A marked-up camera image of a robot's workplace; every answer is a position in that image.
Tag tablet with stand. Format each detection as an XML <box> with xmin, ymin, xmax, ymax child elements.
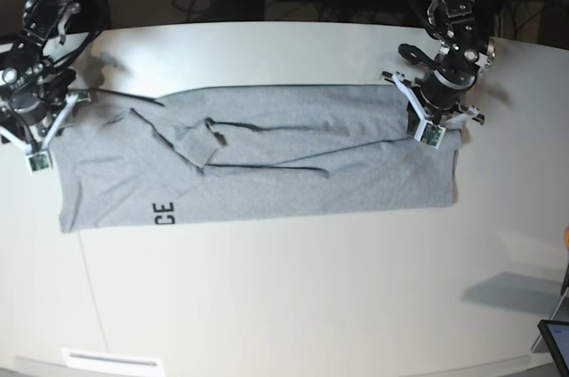
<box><xmin>531</xmin><ymin>270</ymin><xmax>568</xmax><ymax>377</ymax></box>

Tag white paper label strip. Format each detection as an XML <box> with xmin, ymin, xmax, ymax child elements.
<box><xmin>61</xmin><ymin>349</ymin><xmax>165</xmax><ymax>376</ymax></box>

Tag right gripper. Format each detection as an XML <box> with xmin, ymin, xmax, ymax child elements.
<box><xmin>4</xmin><ymin>92</ymin><xmax>60</xmax><ymax>141</ymax></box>

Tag grey T-shirt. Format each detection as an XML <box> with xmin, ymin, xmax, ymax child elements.
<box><xmin>51</xmin><ymin>85</ymin><xmax>462</xmax><ymax>233</ymax></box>

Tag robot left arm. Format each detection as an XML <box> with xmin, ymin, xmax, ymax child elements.
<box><xmin>398</xmin><ymin>0</ymin><xmax>495</xmax><ymax>119</ymax></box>

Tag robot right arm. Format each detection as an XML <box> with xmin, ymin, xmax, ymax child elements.
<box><xmin>1</xmin><ymin>0</ymin><xmax>110</xmax><ymax>150</ymax></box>

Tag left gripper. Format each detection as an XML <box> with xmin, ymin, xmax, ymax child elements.
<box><xmin>417</xmin><ymin>70</ymin><xmax>476</xmax><ymax>117</ymax></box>

